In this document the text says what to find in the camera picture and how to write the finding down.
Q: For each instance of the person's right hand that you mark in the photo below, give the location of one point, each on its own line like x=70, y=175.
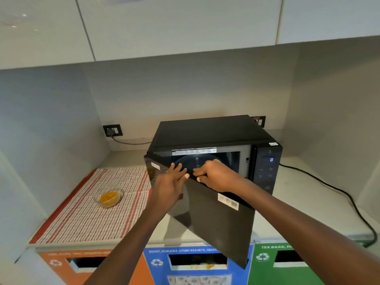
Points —
x=221, y=178

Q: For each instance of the person's left hand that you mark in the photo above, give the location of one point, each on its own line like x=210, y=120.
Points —
x=164, y=191

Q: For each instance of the person's right fingers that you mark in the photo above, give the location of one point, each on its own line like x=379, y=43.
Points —
x=202, y=174

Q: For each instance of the person's left middle finger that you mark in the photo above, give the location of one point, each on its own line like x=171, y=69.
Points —
x=171, y=169

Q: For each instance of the person's left thumb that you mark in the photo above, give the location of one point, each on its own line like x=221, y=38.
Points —
x=183, y=179

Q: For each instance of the black microwave door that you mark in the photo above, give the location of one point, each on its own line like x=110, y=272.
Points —
x=216, y=225

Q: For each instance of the person's left forearm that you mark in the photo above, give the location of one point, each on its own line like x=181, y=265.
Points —
x=127, y=249

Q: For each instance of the person's right forearm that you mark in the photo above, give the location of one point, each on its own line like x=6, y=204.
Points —
x=302, y=234

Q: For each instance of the small white door sticker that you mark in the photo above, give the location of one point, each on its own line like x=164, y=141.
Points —
x=155, y=166

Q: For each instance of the glass microwave turntable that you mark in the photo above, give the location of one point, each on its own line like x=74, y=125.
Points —
x=187, y=161

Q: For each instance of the large white door sticker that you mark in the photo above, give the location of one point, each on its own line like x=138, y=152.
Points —
x=228, y=201

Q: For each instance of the black microwave oven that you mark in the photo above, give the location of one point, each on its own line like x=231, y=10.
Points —
x=213, y=133

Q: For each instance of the orange food in bowl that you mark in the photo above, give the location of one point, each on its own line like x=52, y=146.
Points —
x=108, y=197

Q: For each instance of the small glass bowl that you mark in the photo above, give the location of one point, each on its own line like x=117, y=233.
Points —
x=108, y=197

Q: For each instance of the blue recycling bin front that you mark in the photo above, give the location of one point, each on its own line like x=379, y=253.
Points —
x=157, y=273

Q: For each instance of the red white striped cloth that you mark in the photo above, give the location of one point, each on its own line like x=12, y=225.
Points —
x=86, y=222

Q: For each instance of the green recycling bin front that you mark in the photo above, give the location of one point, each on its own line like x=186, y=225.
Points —
x=264, y=273

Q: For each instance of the orange recycling bin front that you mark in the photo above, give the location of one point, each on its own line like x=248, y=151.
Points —
x=59, y=262

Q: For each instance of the black wall socket with plug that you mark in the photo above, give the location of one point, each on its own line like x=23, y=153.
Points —
x=113, y=130

